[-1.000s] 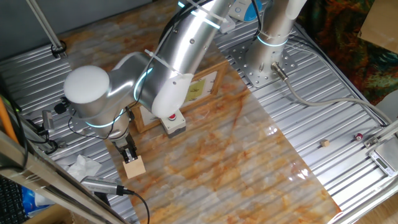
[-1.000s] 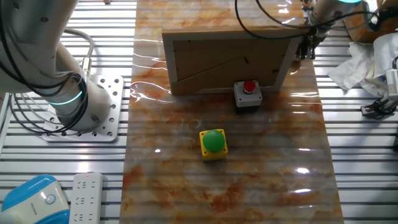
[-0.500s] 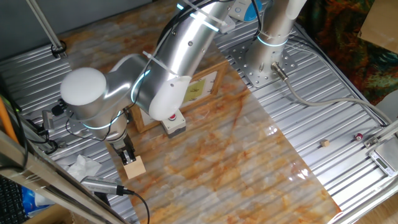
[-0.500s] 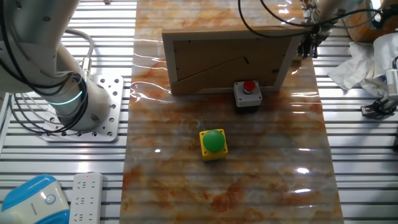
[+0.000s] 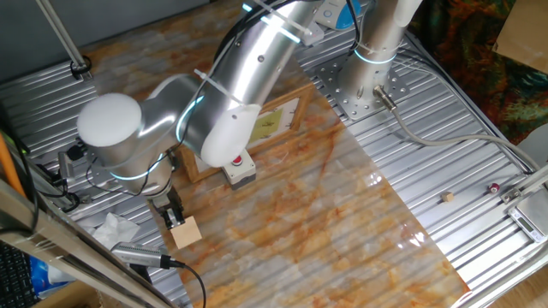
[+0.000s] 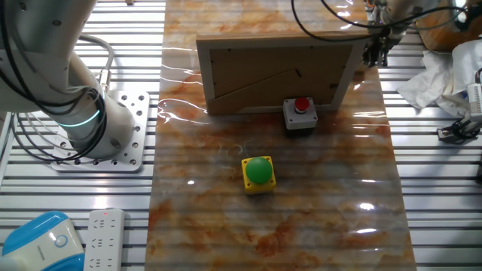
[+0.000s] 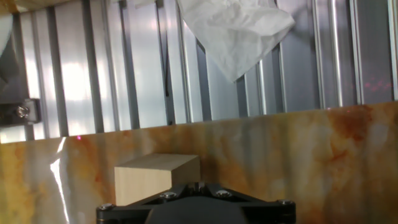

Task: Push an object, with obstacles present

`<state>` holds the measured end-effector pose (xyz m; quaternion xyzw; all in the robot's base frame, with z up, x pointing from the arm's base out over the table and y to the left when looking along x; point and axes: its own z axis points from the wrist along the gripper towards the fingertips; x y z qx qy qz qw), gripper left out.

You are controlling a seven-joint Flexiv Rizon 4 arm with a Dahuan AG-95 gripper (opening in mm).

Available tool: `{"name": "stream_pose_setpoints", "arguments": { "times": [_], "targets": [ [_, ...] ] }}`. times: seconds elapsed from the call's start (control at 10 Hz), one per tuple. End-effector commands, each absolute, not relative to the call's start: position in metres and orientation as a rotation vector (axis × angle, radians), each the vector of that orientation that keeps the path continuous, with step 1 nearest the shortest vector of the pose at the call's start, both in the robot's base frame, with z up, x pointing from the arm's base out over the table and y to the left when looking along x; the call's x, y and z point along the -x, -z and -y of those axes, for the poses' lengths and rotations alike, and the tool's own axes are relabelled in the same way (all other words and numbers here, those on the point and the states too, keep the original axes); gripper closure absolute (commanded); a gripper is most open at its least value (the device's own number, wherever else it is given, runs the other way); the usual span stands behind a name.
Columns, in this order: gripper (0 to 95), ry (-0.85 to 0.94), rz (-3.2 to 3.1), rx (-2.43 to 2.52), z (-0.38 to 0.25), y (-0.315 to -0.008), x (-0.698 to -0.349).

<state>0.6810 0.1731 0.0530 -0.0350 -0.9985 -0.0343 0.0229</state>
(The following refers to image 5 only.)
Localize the blue white device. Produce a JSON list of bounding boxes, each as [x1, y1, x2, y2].
[[314, 0, 363, 31]]

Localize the large aluminium beam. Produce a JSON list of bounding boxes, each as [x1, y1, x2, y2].
[[0, 179, 172, 308]]

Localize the grey round object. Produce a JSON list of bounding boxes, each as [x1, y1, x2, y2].
[[515, 123, 548, 172]]

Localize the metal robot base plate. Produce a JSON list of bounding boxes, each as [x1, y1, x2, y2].
[[314, 55, 411, 121]]

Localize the wooden picture frame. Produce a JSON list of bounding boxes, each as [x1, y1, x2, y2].
[[177, 81, 317, 184]]

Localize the black keyboard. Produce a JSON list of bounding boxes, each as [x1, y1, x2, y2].
[[0, 241, 39, 308]]

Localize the small silver camera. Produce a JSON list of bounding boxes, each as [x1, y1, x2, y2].
[[57, 151, 77, 186]]

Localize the black camera cable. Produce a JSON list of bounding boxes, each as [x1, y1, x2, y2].
[[170, 260, 207, 308]]

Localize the marble pattern mat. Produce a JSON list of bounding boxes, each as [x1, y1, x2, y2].
[[83, 0, 471, 308]]

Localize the aluminium pole stand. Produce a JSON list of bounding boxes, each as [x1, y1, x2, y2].
[[34, 0, 93, 82]]

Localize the large light wooden cube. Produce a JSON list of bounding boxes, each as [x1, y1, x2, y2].
[[170, 216, 203, 251]]

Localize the blue tissue pack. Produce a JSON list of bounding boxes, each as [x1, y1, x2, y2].
[[29, 256, 78, 299]]

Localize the black braided cable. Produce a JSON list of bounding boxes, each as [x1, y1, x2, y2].
[[346, 0, 363, 52]]

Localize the orange rod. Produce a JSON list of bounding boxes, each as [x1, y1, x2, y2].
[[0, 134, 25, 198]]

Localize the white crumpled tissue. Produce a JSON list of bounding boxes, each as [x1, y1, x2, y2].
[[79, 212, 141, 252]]

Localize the colourful patterned cloth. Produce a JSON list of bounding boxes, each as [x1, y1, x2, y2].
[[408, 0, 548, 146]]

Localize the white power strip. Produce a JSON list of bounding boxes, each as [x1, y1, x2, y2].
[[299, 21, 325, 47]]

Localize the thick grey cable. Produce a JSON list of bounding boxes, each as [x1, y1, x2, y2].
[[372, 84, 541, 172]]

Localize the brown cardboard sheet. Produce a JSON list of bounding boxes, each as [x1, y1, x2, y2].
[[491, 0, 548, 76]]

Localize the digital scale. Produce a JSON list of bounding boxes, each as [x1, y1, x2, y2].
[[507, 187, 548, 244]]

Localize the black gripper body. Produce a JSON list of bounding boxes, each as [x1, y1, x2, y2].
[[150, 186, 185, 215]]

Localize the silver cylindrical camera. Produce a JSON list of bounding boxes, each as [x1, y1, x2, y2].
[[110, 241, 175, 270]]

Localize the grey box red button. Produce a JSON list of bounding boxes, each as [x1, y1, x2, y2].
[[220, 151, 258, 191]]

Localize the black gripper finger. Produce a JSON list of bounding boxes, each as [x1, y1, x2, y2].
[[170, 204, 188, 228], [162, 209, 178, 232]]

